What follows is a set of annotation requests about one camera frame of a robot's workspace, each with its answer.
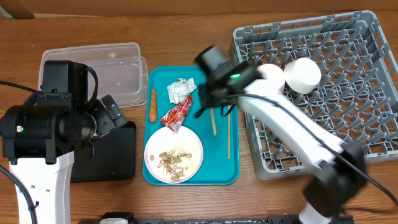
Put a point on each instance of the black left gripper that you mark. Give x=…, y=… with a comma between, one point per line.
x=107, y=123

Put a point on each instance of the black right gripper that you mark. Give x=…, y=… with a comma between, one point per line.
x=210, y=100

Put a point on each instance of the wooden chopstick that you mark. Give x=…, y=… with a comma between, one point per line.
x=213, y=121
x=229, y=135

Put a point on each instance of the pink bowl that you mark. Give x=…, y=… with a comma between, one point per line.
x=274, y=76

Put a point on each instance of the white bowl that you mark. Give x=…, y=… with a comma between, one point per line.
x=302, y=75

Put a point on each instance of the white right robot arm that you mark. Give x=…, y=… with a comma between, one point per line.
x=338, y=167

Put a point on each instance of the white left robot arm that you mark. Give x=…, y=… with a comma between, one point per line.
x=40, y=136

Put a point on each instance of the grey dishwasher rack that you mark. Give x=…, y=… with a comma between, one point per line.
x=356, y=99

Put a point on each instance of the orange carrot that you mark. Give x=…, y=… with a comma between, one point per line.
x=153, y=107

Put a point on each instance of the clear plastic container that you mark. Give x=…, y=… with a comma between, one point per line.
x=121, y=69

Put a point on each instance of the crumpled white tissue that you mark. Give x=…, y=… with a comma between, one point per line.
x=178, y=91

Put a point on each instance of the black tray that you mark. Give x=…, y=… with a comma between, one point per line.
x=112, y=157

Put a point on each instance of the teal plastic tray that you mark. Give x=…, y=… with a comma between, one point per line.
x=212, y=140

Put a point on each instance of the red snack wrapper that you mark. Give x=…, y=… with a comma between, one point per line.
x=174, y=118

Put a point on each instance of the pink plate with food scraps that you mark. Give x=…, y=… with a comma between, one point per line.
x=173, y=157

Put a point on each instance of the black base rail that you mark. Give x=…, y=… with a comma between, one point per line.
x=126, y=217

